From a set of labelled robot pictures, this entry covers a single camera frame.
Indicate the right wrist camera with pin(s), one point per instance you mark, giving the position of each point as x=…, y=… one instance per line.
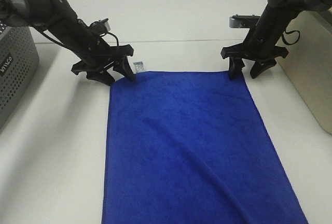
x=243, y=21

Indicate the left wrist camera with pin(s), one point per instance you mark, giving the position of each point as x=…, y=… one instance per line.
x=100, y=27

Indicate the blue microfibre towel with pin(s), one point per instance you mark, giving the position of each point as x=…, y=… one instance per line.
x=191, y=147

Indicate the beige plastic bin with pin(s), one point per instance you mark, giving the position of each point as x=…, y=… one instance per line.
x=308, y=63

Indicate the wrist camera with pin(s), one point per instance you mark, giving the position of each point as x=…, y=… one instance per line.
x=243, y=21
x=100, y=27

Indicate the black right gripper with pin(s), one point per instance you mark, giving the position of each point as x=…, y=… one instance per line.
x=237, y=52

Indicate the grey perforated plastic basket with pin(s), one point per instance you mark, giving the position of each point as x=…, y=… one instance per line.
x=19, y=62

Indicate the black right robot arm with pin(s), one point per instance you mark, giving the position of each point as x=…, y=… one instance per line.
x=264, y=31

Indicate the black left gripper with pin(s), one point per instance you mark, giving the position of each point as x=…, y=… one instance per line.
x=94, y=63

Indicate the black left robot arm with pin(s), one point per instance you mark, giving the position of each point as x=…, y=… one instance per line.
x=68, y=31

